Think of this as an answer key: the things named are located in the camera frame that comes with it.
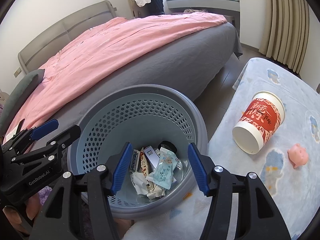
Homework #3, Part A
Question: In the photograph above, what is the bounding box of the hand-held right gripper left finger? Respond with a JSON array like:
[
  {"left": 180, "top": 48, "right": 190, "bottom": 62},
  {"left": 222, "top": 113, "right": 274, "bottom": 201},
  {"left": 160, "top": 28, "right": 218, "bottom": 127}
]
[{"left": 29, "top": 142, "right": 133, "bottom": 240}]

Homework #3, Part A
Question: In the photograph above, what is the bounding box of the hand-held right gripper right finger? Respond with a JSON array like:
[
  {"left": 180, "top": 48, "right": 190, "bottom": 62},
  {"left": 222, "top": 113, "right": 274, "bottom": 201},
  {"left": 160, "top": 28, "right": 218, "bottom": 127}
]
[{"left": 187, "top": 142, "right": 292, "bottom": 240}]

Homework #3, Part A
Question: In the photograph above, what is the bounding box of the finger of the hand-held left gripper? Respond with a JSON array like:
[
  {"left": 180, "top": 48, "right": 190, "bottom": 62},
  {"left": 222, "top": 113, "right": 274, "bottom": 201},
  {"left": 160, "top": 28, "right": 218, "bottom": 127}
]
[
  {"left": 0, "top": 119, "right": 60, "bottom": 155},
  {"left": 10, "top": 124, "right": 82, "bottom": 170}
]

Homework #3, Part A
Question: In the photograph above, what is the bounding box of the long white dark-print box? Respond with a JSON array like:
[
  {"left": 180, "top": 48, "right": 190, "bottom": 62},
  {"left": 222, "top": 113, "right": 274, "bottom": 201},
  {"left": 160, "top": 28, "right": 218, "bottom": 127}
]
[{"left": 129, "top": 149, "right": 140, "bottom": 172}]

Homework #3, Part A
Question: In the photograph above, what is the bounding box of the red snack wrapper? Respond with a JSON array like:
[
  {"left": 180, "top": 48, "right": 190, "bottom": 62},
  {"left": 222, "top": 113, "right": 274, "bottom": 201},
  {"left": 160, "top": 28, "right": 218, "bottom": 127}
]
[{"left": 139, "top": 148, "right": 150, "bottom": 174}]

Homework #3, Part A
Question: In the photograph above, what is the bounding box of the white tissue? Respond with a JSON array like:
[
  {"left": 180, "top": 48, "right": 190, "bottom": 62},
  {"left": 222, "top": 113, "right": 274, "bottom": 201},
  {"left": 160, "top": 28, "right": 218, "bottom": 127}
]
[{"left": 132, "top": 171, "right": 149, "bottom": 195}]

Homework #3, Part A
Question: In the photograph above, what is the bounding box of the small white box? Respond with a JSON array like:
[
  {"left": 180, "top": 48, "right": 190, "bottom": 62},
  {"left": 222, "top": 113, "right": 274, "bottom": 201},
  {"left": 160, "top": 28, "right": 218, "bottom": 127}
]
[{"left": 143, "top": 146, "right": 160, "bottom": 168}]

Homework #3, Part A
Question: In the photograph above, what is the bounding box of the black ring band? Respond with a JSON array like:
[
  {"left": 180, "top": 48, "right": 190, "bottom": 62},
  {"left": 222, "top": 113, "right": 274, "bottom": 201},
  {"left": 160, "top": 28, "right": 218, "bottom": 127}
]
[{"left": 158, "top": 141, "right": 177, "bottom": 154}]

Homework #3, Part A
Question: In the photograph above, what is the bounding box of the beige tissue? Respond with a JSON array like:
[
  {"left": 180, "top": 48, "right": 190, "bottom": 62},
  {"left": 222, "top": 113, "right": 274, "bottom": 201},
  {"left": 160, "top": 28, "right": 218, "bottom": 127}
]
[{"left": 147, "top": 181, "right": 165, "bottom": 199}]

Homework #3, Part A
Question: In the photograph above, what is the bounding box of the blue-grey perforated waste basket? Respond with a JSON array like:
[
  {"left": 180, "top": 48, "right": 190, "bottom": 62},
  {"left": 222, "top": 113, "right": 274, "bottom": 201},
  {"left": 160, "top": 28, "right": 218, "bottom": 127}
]
[{"left": 67, "top": 84, "right": 208, "bottom": 220}]

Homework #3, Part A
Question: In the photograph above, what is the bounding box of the person's left hand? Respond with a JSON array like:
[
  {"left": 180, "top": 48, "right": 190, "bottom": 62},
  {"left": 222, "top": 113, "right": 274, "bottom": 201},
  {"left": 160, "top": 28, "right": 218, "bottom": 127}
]
[{"left": 2, "top": 194, "right": 42, "bottom": 230}]

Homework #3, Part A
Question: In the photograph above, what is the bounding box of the dark phone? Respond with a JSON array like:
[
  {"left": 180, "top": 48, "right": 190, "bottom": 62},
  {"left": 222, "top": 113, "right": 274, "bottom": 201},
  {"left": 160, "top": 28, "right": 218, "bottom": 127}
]
[{"left": 15, "top": 118, "right": 26, "bottom": 132}]

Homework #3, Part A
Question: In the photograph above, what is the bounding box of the grey pillow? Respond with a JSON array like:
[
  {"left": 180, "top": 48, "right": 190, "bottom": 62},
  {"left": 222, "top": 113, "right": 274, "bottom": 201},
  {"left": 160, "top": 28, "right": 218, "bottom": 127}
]
[{"left": 0, "top": 69, "right": 45, "bottom": 130}]

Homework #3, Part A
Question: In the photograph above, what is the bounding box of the red white paper cup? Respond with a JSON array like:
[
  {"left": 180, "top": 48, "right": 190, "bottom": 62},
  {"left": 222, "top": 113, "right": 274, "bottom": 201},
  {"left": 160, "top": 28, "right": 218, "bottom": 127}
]
[{"left": 232, "top": 91, "right": 286, "bottom": 154}]

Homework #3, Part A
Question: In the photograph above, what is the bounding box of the pink blanket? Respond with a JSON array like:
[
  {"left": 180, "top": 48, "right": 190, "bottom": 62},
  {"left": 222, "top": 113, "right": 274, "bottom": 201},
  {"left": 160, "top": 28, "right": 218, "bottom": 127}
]
[{"left": 5, "top": 13, "right": 228, "bottom": 140}]

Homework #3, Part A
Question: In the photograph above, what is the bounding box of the light blue printed blanket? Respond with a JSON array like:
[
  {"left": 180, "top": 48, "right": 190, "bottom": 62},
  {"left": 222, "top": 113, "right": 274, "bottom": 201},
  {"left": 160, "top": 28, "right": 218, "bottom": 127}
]
[{"left": 122, "top": 57, "right": 320, "bottom": 240}]

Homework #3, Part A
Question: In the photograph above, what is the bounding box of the pink pig toy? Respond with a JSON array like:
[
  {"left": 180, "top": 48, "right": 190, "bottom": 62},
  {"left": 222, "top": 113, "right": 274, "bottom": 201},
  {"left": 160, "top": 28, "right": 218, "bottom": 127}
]
[{"left": 287, "top": 143, "right": 309, "bottom": 169}]

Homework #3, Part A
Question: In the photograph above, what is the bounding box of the grey bed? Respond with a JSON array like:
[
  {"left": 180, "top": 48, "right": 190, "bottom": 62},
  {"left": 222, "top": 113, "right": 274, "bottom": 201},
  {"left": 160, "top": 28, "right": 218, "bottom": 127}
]
[{"left": 0, "top": 0, "right": 243, "bottom": 155}]

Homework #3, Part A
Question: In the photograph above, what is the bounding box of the dark chair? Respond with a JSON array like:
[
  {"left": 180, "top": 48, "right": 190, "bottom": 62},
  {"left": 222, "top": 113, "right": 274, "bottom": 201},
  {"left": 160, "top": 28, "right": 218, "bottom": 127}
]
[{"left": 132, "top": 1, "right": 150, "bottom": 19}]

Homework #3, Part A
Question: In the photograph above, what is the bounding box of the black garment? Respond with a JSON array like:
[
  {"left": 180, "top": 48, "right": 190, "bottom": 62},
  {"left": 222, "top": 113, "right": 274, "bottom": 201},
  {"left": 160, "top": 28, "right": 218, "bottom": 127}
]
[{"left": 146, "top": 0, "right": 165, "bottom": 17}]

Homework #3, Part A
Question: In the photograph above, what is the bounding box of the grey window bench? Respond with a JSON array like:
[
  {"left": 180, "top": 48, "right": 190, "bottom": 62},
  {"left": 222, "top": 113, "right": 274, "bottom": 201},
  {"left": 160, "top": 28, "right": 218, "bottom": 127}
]
[{"left": 165, "top": 0, "right": 240, "bottom": 30}]

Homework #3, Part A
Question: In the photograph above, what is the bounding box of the beige curtain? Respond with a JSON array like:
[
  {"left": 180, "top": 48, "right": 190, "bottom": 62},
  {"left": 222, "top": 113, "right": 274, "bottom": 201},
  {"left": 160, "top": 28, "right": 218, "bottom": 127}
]
[{"left": 259, "top": 0, "right": 314, "bottom": 74}]

